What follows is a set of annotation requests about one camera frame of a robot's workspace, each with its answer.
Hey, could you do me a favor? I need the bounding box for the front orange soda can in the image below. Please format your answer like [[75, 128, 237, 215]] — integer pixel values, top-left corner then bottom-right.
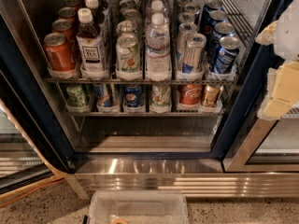
[[44, 33, 76, 72]]

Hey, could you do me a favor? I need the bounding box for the green can lower shelf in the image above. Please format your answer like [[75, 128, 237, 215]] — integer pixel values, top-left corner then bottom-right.
[[66, 84, 88, 107]]

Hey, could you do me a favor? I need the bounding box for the front slim silver can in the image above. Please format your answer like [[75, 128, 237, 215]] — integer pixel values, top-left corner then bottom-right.
[[182, 33, 206, 74]]

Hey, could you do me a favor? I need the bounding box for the pepsi can lower shelf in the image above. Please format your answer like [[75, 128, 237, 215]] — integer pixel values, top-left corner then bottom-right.
[[124, 85, 143, 107]]

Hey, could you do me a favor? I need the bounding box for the top wire fridge shelf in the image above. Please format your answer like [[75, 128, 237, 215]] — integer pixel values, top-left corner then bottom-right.
[[46, 77, 236, 85]]

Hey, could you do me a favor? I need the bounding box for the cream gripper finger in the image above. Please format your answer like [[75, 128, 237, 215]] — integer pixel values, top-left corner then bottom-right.
[[259, 61, 299, 120], [255, 21, 278, 46]]

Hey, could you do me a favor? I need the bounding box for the lower wire fridge shelf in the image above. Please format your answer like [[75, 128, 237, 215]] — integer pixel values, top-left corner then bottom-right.
[[65, 109, 224, 117]]

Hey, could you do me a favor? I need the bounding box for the left glass fridge door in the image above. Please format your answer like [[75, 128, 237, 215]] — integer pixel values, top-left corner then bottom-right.
[[0, 74, 66, 207]]

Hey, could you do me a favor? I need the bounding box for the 7up can lower shelf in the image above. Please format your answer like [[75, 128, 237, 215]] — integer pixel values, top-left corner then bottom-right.
[[151, 84, 171, 107]]

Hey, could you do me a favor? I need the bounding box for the blue can lower shelf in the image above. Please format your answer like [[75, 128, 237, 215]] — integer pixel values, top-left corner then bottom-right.
[[93, 84, 113, 107]]

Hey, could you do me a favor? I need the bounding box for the front tea bottle white cap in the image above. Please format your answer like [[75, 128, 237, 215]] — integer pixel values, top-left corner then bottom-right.
[[77, 8, 107, 79]]

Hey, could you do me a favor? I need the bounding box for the slim silver can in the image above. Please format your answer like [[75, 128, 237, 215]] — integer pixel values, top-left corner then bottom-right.
[[182, 33, 206, 74], [176, 22, 197, 62]]

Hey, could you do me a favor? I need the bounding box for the orange soda can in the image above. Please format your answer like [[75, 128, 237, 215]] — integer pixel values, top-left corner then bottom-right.
[[44, 33, 76, 72], [58, 7, 78, 22], [51, 19, 76, 42]]

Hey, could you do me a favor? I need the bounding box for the front blue pepsi can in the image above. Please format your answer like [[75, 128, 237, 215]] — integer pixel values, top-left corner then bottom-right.
[[211, 35, 239, 75]]

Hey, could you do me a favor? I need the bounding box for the wire fridge shelf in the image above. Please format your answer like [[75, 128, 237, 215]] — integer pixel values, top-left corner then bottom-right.
[[65, 109, 224, 117], [46, 77, 236, 85]]

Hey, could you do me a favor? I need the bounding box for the clear plastic bin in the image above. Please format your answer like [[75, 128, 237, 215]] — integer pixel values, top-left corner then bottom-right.
[[86, 190, 189, 224]]

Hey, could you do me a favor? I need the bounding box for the stainless fridge base frame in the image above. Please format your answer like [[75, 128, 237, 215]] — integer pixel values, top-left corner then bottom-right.
[[66, 156, 299, 200]]

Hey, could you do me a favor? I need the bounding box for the glass fridge door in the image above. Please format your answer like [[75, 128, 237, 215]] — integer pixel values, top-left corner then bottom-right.
[[0, 74, 66, 207], [211, 0, 299, 174]]

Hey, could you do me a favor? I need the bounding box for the blue pepsi can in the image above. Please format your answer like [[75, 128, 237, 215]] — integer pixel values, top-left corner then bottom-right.
[[211, 35, 239, 75], [207, 21, 235, 63], [201, 0, 223, 25], [204, 10, 228, 35]]

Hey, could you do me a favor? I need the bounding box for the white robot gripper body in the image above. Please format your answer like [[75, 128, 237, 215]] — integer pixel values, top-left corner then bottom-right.
[[274, 0, 299, 61]]

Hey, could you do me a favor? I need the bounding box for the front 7up can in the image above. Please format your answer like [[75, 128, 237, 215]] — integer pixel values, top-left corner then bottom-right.
[[116, 34, 141, 78]]

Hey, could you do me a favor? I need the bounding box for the gold can lower shelf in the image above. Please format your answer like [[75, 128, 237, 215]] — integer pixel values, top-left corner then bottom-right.
[[201, 85, 222, 108]]

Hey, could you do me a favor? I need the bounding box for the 7up can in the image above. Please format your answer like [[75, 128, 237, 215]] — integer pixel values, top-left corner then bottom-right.
[[116, 20, 138, 38], [116, 34, 141, 78]]

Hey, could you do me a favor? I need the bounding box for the red coca cola can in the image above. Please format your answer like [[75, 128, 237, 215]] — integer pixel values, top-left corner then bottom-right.
[[178, 84, 202, 105]]

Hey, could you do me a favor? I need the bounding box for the right glass fridge door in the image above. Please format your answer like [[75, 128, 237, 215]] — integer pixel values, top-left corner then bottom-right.
[[211, 0, 299, 174]]

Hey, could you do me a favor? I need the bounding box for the clear front water bottle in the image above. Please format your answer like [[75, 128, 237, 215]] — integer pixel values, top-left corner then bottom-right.
[[146, 13, 171, 81]]

